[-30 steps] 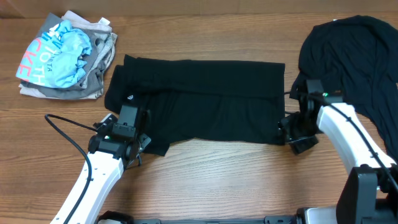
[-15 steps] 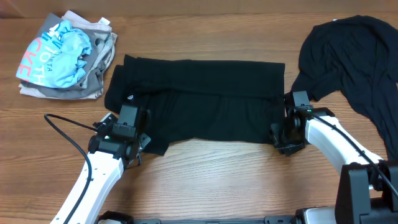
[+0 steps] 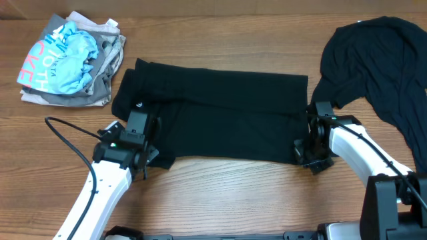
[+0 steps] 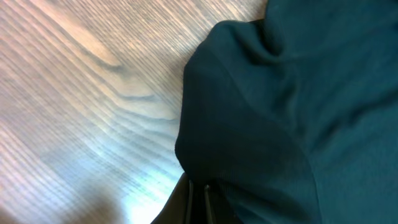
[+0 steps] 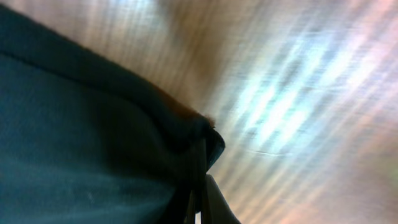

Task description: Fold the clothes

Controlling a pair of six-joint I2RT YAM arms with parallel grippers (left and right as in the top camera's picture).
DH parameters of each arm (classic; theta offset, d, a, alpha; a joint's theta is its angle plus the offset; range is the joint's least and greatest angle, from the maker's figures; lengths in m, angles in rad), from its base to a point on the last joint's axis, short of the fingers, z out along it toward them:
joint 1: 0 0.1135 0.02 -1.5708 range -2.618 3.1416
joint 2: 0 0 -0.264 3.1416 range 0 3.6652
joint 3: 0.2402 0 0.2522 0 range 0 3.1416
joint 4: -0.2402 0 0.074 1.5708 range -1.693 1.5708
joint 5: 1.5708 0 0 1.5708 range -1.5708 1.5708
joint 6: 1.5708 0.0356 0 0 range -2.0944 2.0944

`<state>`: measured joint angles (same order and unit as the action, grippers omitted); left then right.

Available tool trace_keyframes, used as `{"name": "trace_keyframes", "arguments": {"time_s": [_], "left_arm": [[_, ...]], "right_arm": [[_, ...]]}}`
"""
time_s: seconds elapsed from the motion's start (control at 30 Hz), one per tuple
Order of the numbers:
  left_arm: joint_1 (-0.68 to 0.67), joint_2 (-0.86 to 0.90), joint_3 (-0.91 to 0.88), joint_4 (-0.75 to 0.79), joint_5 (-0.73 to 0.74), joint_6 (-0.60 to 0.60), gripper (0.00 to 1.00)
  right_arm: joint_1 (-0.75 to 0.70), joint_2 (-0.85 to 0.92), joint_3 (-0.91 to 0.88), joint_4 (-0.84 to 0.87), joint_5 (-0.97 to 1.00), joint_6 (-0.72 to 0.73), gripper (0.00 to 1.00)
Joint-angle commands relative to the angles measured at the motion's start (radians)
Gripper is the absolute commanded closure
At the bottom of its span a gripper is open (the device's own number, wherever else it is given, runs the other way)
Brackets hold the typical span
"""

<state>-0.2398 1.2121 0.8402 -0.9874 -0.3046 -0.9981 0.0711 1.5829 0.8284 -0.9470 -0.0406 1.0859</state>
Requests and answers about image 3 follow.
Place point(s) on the light blue printed t-shirt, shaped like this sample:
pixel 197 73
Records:
pixel 59 63

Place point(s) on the beige folded garment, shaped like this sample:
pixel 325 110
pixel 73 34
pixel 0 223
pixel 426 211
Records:
pixel 110 43

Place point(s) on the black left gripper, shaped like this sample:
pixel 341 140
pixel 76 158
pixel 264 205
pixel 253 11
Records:
pixel 151 144

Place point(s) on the black polo shirt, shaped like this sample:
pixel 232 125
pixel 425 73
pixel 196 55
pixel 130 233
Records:
pixel 209 113

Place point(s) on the black t-shirt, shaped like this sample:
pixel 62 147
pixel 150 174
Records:
pixel 384 61

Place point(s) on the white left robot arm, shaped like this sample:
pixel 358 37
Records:
pixel 122 152

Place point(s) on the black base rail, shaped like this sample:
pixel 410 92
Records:
pixel 125 233

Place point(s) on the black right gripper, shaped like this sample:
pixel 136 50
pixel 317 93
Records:
pixel 317 166

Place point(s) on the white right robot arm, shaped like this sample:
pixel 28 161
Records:
pixel 394 206

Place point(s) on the grey folded garment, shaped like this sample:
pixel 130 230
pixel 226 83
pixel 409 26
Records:
pixel 96 86

